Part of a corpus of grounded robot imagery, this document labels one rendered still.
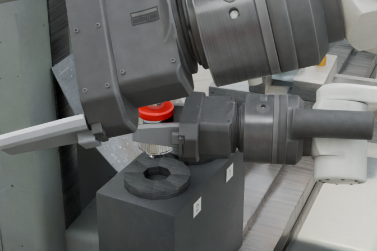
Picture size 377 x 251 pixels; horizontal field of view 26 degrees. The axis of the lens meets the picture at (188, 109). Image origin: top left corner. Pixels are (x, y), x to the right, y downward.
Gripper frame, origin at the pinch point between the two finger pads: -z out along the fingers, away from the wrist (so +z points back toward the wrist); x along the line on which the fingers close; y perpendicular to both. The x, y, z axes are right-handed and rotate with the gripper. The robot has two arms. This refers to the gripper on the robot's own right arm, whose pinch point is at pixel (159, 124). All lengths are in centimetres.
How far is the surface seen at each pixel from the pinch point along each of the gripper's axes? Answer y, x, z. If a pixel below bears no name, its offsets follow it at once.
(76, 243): 50, -41, -24
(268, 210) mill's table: 27.7, -22.9, 14.6
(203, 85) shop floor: 124, -276, -19
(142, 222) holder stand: 11.4, 5.7, -1.7
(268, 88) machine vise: 21, -56, 14
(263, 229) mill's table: 27.7, -17.3, 14.0
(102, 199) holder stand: 9.7, 3.5, -7.2
